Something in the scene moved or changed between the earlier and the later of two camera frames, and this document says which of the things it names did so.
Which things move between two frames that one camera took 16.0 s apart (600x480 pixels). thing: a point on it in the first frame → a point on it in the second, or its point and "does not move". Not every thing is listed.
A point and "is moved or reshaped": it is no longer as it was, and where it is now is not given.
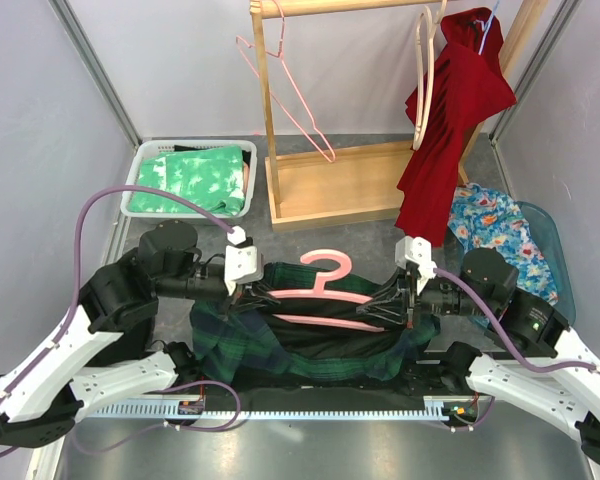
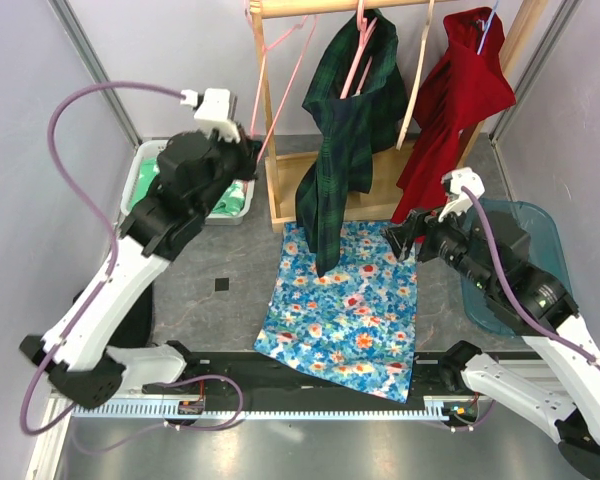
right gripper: x=391 y=303 → x=401 y=237
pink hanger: x=321 y=292 → x=365 y=29
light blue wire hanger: x=488 y=25 does not move
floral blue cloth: x=482 y=217 is moved or reshaped
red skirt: x=468 y=77 does not move
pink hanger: x=280 y=55 → x=264 y=57
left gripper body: x=202 y=285 → x=233 y=162
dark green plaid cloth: x=284 y=325 → x=351 y=130
